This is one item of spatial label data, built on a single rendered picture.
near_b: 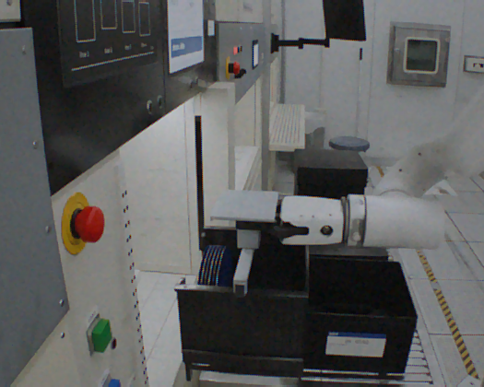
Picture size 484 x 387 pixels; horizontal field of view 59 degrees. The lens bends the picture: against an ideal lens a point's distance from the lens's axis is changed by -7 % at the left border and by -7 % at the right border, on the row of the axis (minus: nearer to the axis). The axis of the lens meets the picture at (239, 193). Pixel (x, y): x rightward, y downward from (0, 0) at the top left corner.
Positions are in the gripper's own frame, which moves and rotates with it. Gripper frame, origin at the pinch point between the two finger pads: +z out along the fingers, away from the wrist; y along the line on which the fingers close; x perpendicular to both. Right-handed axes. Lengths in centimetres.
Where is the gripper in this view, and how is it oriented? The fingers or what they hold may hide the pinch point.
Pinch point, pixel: (249, 215)
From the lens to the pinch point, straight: 76.1
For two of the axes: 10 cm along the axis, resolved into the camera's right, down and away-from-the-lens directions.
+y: 1.3, -3.5, 9.3
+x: 0.0, -9.4, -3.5
